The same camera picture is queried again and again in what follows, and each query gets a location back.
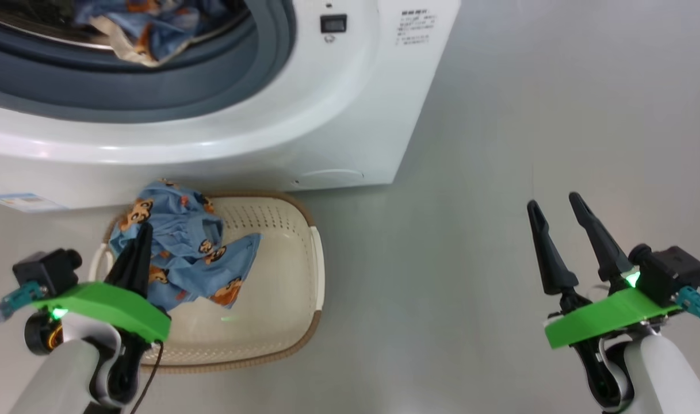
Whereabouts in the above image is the steel washer drum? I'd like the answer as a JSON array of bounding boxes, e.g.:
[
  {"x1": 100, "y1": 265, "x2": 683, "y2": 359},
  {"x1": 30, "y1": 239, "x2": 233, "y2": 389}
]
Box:
[{"x1": 0, "y1": 9, "x2": 114, "y2": 53}]

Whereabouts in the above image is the grey rubber door gasket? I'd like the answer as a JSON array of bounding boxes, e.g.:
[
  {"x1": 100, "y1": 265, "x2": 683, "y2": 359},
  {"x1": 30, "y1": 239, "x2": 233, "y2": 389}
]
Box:
[{"x1": 0, "y1": 0, "x2": 298, "y2": 125}]

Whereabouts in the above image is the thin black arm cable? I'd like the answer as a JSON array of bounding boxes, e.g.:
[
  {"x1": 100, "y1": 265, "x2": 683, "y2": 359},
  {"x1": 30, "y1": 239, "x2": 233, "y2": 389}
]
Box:
[{"x1": 128, "y1": 340, "x2": 165, "y2": 414}]

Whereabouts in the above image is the teal left camera connector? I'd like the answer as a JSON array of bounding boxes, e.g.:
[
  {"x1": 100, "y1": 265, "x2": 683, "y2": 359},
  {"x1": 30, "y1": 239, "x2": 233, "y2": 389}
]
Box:
[{"x1": 0, "y1": 281, "x2": 47, "y2": 321}]

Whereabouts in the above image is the black door lock socket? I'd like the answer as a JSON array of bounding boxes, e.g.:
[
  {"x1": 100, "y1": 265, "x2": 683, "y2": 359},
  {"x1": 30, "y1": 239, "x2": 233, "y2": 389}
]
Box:
[{"x1": 319, "y1": 13, "x2": 348, "y2": 34}]

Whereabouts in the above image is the teal camera connector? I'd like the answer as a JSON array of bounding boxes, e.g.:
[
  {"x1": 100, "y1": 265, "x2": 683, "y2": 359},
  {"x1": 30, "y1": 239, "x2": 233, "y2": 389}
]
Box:
[
  {"x1": 674, "y1": 286, "x2": 700, "y2": 335},
  {"x1": 0, "y1": 281, "x2": 47, "y2": 321}
]

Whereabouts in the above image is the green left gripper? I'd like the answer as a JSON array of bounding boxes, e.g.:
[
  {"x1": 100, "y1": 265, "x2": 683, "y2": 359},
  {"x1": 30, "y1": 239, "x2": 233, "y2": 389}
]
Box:
[{"x1": 32, "y1": 223, "x2": 171, "y2": 344}]

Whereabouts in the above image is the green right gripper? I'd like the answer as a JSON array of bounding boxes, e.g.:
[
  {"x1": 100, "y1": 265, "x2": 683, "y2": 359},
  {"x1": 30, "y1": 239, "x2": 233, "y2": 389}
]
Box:
[{"x1": 526, "y1": 191, "x2": 682, "y2": 350}]

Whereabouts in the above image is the printed text warning label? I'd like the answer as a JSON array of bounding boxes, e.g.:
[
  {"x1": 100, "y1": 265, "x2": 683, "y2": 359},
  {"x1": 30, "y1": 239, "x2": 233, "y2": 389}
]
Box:
[{"x1": 395, "y1": 10, "x2": 437, "y2": 47}]

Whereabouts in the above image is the white front-load washing machine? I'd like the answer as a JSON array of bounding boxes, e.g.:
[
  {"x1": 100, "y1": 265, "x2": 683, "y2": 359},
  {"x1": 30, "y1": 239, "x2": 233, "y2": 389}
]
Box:
[{"x1": 0, "y1": 0, "x2": 461, "y2": 212}]

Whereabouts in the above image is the teal right camera connector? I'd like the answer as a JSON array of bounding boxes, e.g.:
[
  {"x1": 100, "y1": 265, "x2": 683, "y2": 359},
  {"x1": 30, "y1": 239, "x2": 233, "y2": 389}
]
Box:
[{"x1": 674, "y1": 286, "x2": 700, "y2": 335}]

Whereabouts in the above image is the blue energy label sticker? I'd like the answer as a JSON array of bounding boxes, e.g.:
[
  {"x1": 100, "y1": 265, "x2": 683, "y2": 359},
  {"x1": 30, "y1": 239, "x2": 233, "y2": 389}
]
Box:
[{"x1": 0, "y1": 193, "x2": 70, "y2": 214}]

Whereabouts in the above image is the cream perforated laundry basket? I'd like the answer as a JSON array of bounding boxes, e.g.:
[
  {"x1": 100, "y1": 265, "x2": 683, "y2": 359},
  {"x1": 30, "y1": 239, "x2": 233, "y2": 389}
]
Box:
[{"x1": 90, "y1": 191, "x2": 326, "y2": 374}]

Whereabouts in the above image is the blue bear print garment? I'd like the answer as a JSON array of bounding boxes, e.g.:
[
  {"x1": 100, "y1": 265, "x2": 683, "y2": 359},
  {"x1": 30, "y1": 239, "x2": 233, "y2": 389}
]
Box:
[
  {"x1": 109, "y1": 179, "x2": 263, "y2": 312},
  {"x1": 72, "y1": 0, "x2": 250, "y2": 68}
]

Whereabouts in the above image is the round white filter cover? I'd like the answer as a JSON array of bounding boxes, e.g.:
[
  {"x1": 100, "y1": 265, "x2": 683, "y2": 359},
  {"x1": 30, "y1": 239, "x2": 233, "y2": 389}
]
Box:
[{"x1": 294, "y1": 168, "x2": 365, "y2": 188}]

